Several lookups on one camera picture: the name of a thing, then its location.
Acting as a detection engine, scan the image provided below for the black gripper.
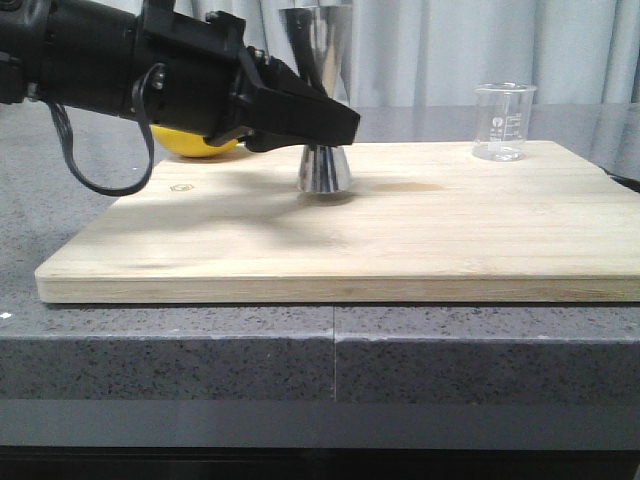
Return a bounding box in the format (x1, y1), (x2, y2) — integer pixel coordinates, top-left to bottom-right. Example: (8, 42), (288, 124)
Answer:
(39, 1), (360, 152)

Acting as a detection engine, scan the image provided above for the clear glass beaker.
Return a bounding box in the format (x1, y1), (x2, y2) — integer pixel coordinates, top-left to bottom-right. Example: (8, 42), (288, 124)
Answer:
(472, 82), (537, 162)

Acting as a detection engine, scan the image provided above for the steel double jigger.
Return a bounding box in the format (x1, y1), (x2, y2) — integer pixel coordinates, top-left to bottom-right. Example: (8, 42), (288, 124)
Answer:
(277, 2), (356, 195)

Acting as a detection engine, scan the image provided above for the light grey curtain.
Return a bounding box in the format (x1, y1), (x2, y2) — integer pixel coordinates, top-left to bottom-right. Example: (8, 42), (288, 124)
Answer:
(169, 0), (640, 109)

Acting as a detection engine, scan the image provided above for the wooden cutting board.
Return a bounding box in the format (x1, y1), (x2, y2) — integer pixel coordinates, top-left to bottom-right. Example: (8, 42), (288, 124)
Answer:
(35, 141), (639, 303)

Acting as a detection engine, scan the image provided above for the yellow lemon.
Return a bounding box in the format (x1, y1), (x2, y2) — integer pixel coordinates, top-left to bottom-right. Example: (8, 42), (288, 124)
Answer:
(151, 125), (239, 158)

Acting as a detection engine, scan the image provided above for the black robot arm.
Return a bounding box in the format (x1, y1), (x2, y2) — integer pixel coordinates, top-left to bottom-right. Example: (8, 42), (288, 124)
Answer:
(1, 1), (359, 152)

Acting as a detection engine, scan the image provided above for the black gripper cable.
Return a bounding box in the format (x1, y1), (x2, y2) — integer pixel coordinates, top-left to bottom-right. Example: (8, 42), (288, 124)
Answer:
(47, 62), (169, 197)

